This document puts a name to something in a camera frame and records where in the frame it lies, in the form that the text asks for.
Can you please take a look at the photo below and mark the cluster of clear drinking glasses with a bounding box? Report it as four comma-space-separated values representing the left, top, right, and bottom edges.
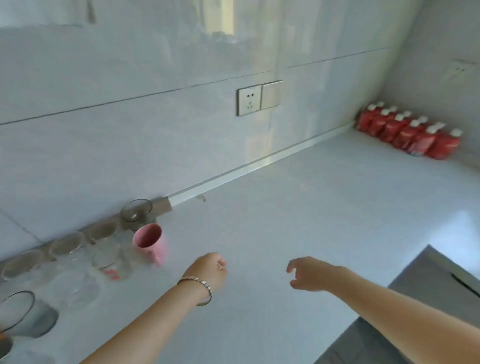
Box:
0, 199, 154, 313

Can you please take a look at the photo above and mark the pink plastic cup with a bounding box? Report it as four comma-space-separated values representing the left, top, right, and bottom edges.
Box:
133, 223, 167, 268

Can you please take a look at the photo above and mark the person's right hand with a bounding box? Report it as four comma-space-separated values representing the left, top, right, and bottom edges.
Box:
286, 257, 350, 293

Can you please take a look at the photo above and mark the person's left forearm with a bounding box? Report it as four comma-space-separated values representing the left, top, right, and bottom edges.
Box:
80, 280, 209, 364

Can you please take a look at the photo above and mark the row of red spout pouches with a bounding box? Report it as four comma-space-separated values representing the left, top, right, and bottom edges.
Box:
355, 100, 464, 161

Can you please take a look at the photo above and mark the silver wall switch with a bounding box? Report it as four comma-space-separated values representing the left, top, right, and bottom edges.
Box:
260, 80, 283, 110

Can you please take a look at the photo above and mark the silver wall power outlet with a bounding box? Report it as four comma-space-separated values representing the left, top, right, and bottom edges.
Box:
236, 85, 262, 117

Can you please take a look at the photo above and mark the white wall power outlet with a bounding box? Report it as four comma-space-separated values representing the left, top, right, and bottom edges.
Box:
442, 59, 476, 84

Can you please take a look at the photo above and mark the silver beaded bracelet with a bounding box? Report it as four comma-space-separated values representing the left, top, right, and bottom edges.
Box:
177, 276, 213, 307

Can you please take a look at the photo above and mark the grey tinted dark-rimmed glass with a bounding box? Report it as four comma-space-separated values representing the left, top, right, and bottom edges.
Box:
0, 290, 60, 339

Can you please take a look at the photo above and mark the person's left hand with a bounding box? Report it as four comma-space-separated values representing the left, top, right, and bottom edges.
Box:
181, 252, 228, 298

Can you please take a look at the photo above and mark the person's right forearm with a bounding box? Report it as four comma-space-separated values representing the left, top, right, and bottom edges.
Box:
329, 267, 480, 364

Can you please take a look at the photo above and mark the silver backsplash trim strip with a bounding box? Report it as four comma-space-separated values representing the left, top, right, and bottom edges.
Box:
0, 121, 357, 271

